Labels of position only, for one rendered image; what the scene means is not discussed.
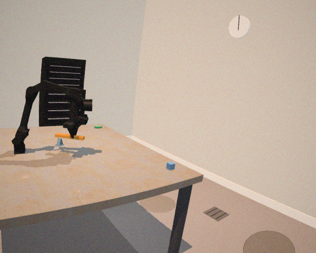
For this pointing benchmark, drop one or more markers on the orange bar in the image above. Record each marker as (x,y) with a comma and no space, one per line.
(77,137)

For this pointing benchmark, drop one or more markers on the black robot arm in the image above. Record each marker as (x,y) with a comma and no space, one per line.
(31,94)

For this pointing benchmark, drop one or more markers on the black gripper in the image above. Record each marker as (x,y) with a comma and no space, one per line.
(71,126)

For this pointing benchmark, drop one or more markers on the blue cube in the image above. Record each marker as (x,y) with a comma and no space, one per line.
(170,165)

